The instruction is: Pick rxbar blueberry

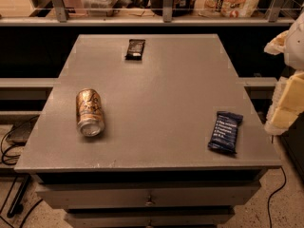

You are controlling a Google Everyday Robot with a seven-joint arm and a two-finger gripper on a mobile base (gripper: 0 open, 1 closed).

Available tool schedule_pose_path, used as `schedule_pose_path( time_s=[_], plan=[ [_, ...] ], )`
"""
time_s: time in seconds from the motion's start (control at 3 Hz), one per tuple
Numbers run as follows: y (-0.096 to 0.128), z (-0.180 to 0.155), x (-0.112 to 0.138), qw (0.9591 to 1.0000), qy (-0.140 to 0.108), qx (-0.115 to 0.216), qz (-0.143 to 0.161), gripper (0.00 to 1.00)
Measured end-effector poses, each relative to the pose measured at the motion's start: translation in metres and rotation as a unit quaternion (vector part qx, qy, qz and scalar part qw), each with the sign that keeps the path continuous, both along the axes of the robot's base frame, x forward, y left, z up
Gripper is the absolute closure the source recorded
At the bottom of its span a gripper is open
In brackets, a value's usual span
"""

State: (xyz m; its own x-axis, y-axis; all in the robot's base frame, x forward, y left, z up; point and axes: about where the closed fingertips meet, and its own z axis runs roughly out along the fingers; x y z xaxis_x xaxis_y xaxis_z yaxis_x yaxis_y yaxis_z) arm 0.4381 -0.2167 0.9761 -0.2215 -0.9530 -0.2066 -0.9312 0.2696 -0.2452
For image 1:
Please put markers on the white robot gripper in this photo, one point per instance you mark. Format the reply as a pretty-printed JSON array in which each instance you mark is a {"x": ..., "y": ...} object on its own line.
[{"x": 296, "y": 49}]

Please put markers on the blue rxbar blueberry wrapper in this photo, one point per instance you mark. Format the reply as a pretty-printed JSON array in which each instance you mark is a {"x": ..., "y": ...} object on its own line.
[{"x": 225, "y": 132}]

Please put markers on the printed snack bag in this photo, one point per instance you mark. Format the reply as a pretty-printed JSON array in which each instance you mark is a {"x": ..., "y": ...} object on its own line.
[{"x": 228, "y": 8}]

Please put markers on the grey drawer cabinet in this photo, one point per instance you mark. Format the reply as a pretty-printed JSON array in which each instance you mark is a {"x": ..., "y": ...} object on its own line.
[{"x": 159, "y": 115}]

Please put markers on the black snack bar wrapper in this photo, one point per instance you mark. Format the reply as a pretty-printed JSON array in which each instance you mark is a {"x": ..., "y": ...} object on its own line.
[{"x": 135, "y": 49}]

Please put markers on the metal drawer knob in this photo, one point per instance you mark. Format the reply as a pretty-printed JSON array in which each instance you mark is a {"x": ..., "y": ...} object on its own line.
[{"x": 149, "y": 202}]

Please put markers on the gold soda can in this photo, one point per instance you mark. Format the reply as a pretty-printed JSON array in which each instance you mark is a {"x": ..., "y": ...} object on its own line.
[{"x": 89, "y": 113}]

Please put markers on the black power adapter box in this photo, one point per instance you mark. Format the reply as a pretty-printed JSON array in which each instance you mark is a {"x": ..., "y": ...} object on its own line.
[{"x": 20, "y": 134}]

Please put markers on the grey metal shelf rail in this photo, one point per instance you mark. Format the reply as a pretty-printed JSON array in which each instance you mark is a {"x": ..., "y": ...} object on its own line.
[{"x": 133, "y": 13}]

